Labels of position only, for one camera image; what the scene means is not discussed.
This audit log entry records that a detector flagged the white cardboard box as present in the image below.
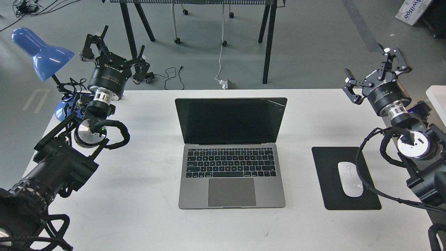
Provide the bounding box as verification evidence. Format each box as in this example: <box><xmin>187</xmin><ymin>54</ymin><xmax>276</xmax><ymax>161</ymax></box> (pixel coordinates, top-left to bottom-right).
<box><xmin>395</xmin><ymin>0</ymin><xmax>432</xmax><ymax>26</ymax></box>

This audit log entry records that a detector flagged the black metal table frame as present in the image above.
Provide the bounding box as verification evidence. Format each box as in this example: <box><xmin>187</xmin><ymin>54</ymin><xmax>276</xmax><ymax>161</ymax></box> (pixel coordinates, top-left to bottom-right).
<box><xmin>111</xmin><ymin>0</ymin><xmax>284</xmax><ymax>84</ymax></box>

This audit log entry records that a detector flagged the black mouse pad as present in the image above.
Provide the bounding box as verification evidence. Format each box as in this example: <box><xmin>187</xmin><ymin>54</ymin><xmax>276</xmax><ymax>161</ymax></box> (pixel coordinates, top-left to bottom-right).
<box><xmin>311</xmin><ymin>146</ymin><xmax>381</xmax><ymax>210</ymax></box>

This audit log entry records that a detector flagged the black cable bundle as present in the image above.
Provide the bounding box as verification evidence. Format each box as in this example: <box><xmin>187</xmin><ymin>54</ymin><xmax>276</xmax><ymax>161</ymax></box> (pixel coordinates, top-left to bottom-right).
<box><xmin>0</xmin><ymin>0</ymin><xmax>81</xmax><ymax>32</ymax></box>

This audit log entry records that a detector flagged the blue desk lamp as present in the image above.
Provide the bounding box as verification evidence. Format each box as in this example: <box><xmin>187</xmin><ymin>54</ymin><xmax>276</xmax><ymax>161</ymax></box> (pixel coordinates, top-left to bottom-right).
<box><xmin>10</xmin><ymin>27</ymin><xmax>81</xmax><ymax>122</ymax></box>

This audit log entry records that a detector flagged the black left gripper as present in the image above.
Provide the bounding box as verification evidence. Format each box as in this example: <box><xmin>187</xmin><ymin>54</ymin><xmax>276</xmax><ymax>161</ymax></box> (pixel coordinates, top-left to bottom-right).
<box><xmin>79</xmin><ymin>25</ymin><xmax>150</xmax><ymax>97</ymax></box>

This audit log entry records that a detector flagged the white side table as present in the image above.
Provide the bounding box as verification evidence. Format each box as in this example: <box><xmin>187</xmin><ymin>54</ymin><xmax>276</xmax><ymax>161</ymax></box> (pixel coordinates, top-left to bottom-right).
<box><xmin>425</xmin><ymin>85</ymin><xmax>446</xmax><ymax>125</ymax></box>

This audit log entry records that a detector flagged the grey open laptop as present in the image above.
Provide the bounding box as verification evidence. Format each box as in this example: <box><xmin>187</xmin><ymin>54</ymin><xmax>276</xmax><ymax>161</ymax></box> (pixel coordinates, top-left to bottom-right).
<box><xmin>175</xmin><ymin>97</ymin><xmax>288</xmax><ymax>210</ymax></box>

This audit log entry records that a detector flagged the black cable on floor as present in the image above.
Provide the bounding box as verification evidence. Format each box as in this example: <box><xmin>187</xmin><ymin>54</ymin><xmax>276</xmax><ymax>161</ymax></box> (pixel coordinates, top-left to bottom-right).
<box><xmin>153</xmin><ymin>65</ymin><xmax>184</xmax><ymax>90</ymax></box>

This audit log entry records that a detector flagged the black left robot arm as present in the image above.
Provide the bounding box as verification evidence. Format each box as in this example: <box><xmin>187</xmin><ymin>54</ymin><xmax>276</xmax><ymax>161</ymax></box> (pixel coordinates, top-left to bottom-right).
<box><xmin>1</xmin><ymin>26</ymin><xmax>150</xmax><ymax>251</ymax></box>

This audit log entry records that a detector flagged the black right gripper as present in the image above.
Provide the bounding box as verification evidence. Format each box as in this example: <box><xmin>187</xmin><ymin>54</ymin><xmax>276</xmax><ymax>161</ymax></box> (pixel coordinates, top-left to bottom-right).
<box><xmin>343</xmin><ymin>43</ymin><xmax>412</xmax><ymax>117</ymax></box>

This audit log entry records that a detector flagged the white charger cable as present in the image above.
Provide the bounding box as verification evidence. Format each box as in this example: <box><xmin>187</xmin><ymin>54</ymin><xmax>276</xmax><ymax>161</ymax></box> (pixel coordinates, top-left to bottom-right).
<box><xmin>214</xmin><ymin>3</ymin><xmax>236</xmax><ymax>90</ymax></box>

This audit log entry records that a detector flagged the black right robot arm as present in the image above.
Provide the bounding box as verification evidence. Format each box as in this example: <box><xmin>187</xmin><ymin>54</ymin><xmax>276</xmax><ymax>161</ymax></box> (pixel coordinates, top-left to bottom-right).
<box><xmin>343</xmin><ymin>43</ymin><xmax>446</xmax><ymax>214</ymax></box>

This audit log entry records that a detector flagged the white computer mouse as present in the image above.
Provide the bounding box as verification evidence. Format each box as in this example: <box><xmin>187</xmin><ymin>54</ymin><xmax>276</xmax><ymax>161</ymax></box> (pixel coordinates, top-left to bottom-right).
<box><xmin>338</xmin><ymin>161</ymin><xmax>364</xmax><ymax>198</ymax></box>

